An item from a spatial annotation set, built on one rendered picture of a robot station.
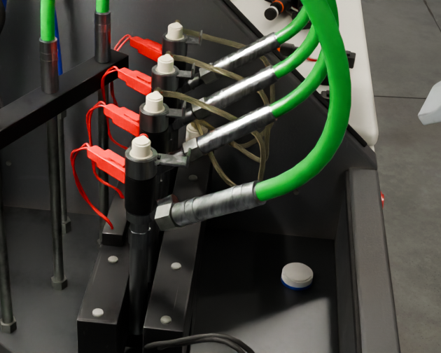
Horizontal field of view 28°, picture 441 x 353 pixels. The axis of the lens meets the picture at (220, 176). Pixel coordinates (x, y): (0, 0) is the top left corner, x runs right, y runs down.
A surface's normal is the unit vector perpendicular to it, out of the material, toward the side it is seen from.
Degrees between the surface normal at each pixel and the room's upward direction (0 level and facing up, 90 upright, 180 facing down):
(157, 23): 90
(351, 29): 0
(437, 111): 110
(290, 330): 0
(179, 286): 0
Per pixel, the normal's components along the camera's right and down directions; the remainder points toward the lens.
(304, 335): 0.07, -0.83
